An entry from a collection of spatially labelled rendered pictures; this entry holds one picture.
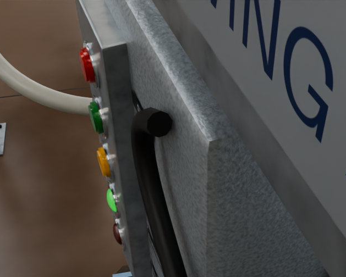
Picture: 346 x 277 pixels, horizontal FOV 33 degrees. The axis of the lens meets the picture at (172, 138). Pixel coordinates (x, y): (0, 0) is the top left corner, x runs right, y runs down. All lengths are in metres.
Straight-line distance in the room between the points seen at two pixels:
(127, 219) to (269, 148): 0.32
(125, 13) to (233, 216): 0.14
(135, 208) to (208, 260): 0.16
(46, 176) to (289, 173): 2.26
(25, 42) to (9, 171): 0.93
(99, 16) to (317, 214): 0.26
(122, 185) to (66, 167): 1.98
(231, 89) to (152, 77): 0.12
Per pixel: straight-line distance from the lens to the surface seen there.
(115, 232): 0.56
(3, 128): 2.67
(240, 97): 0.20
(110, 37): 0.38
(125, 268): 1.16
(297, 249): 0.36
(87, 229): 2.21
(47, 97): 0.96
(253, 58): 0.18
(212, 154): 0.27
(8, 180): 2.45
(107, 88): 0.39
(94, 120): 0.45
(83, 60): 0.41
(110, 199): 0.52
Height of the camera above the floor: 1.75
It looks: 44 degrees down
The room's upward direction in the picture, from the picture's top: 3 degrees counter-clockwise
